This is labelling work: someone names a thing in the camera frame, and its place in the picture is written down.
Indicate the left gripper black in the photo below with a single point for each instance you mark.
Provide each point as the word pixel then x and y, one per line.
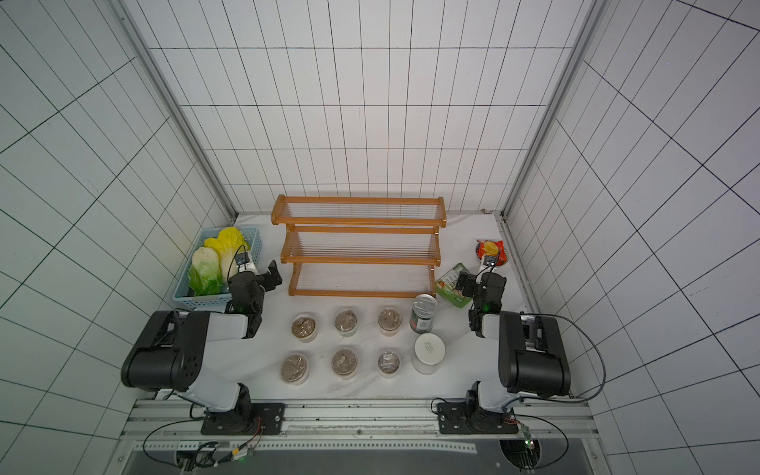
pixel 269 283

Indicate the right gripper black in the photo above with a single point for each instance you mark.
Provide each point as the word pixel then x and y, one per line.
pixel 470 285

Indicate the dark green tin can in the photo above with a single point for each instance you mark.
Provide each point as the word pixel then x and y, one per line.
pixel 423 311

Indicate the yellow label seed jar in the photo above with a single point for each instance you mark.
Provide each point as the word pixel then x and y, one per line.
pixel 304 328

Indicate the green label seed jar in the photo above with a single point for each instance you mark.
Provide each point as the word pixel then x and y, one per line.
pixel 346 322

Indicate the small red jar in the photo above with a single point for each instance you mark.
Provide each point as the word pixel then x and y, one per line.
pixel 344 363
pixel 388 363

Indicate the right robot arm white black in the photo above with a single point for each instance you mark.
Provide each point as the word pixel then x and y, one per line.
pixel 531 359

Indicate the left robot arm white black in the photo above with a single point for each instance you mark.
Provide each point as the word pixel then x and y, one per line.
pixel 171 350

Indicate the wooden three-tier shelf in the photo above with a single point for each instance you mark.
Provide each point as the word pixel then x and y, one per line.
pixel 361 247

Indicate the green snack packet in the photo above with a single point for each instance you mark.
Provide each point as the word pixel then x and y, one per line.
pixel 445 287

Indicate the red snack bag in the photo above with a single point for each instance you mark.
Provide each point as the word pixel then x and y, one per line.
pixel 492 249

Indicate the yellow white napa cabbage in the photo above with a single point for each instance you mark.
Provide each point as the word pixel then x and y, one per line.
pixel 229 243

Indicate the green white napa cabbage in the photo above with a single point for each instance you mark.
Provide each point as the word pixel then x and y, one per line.
pixel 204 274

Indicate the blue plastic basket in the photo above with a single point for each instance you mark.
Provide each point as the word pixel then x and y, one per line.
pixel 184 296

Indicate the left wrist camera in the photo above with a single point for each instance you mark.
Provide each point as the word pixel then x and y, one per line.
pixel 245 263

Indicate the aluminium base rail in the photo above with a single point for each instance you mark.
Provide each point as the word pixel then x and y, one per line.
pixel 156 426

